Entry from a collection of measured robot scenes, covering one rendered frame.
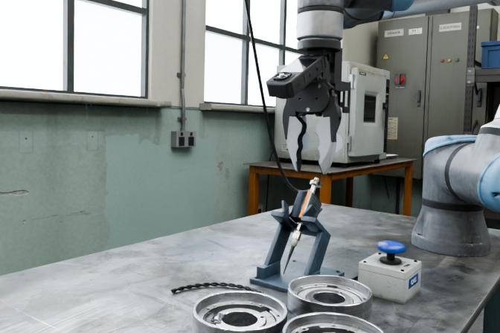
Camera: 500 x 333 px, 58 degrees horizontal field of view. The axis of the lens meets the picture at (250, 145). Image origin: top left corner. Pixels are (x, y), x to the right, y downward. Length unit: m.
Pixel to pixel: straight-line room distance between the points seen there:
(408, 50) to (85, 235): 3.31
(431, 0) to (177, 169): 1.86
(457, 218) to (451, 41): 3.50
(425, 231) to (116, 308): 0.62
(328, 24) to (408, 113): 3.73
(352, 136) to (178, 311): 2.24
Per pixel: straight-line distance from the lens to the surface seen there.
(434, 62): 4.40
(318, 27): 0.73
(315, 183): 0.75
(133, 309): 0.64
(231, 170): 2.88
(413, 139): 4.41
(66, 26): 2.24
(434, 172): 0.97
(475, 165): 0.87
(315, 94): 0.72
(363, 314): 0.58
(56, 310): 0.66
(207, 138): 2.70
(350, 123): 2.77
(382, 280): 0.70
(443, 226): 0.97
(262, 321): 0.53
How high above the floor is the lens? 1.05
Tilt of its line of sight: 3 degrees down
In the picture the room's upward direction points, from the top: 1 degrees clockwise
